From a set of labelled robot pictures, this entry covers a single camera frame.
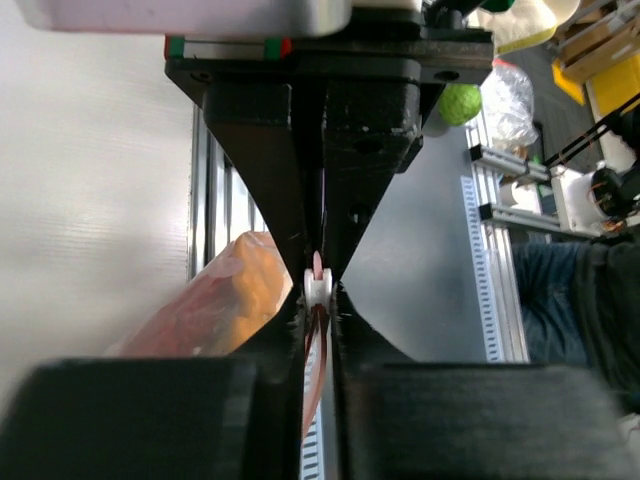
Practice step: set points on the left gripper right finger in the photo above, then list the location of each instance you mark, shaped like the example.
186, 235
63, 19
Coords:
402, 419

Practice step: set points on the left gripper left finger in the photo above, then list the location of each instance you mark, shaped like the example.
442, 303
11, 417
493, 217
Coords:
54, 428

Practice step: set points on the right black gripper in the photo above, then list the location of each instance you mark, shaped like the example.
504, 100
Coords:
368, 127

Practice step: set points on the clear zip top bag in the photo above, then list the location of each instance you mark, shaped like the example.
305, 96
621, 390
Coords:
250, 396

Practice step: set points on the yellow toy food piece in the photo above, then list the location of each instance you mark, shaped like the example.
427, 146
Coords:
252, 267

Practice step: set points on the clear plastic bag background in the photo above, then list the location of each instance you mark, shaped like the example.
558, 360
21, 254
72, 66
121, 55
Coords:
508, 106

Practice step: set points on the green ball in background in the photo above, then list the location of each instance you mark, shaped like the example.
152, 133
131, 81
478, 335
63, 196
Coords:
459, 103

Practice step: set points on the person in dark clothes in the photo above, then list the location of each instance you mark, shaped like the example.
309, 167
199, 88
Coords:
580, 307

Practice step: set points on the cardboard box in background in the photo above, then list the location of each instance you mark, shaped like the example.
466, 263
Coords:
597, 36

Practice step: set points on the white slotted cable duct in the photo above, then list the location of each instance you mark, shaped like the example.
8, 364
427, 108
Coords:
317, 292

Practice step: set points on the aluminium mounting rail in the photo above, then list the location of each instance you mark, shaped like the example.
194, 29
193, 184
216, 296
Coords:
221, 207

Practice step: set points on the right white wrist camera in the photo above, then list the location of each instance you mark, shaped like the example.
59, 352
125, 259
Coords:
217, 18

